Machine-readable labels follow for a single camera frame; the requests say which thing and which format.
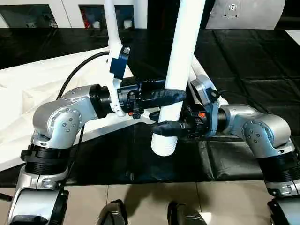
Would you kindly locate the white plastic table top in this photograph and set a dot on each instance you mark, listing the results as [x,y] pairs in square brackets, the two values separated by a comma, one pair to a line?
[35,93]

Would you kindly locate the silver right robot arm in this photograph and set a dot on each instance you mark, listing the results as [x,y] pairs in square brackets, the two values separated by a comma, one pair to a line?
[262,126]

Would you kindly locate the white plastic bottle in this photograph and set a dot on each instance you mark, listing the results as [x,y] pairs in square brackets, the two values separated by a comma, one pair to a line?
[96,25]
[127,24]

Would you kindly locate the red bottle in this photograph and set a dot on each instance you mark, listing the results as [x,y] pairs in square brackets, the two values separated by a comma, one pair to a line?
[87,22]

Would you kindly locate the dark right robot foot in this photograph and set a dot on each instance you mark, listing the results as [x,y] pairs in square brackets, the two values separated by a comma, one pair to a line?
[185,214]

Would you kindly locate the dark robot foot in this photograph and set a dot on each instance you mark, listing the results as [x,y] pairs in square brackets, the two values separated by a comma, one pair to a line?
[185,214]
[113,213]

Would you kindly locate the dark left robot foot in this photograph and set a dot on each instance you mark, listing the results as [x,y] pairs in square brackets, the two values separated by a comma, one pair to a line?
[113,213]

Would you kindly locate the white glass-door cabinet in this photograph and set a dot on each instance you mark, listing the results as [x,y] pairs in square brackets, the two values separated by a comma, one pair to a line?
[65,11]

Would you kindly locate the white curved plastic panel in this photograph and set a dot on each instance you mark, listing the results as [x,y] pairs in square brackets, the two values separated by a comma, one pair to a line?
[246,14]

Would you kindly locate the white flat board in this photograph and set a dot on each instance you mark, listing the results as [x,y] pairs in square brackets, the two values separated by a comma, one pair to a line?
[294,37]

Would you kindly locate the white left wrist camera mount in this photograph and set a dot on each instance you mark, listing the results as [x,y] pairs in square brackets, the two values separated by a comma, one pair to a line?
[118,65]

